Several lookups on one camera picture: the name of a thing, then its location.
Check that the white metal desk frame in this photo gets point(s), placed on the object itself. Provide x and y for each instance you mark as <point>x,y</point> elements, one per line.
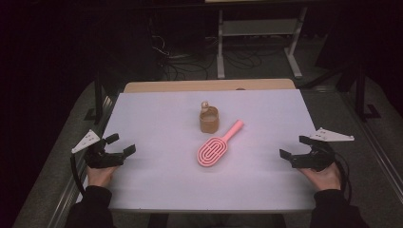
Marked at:
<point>253,28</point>

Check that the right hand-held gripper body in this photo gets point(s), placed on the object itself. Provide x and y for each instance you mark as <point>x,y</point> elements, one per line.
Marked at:
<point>313,160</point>

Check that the white table mat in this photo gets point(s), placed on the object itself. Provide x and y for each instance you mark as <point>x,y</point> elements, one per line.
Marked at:
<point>158,126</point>

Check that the person's left hand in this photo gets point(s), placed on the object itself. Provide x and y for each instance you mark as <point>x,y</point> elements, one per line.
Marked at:
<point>99,176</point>

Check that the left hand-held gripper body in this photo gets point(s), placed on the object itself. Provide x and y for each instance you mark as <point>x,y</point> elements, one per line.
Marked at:
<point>101,160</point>

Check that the black metal stand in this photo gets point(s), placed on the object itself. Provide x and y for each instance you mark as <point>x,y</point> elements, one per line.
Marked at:
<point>362,95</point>
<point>99,98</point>

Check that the pink hairbrush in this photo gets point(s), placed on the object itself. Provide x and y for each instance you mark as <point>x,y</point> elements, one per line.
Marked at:
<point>213,151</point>

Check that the brown cup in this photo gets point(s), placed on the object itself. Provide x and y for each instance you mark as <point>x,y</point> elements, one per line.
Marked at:
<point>209,123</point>

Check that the person's right hand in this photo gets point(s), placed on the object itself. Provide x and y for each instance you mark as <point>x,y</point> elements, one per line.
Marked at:
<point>326,179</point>

